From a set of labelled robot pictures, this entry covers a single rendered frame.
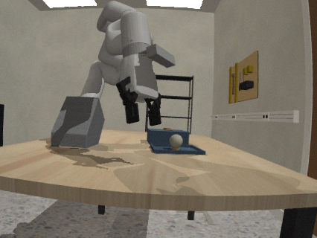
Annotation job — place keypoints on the blue rimmed tray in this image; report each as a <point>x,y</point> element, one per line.
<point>183,149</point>

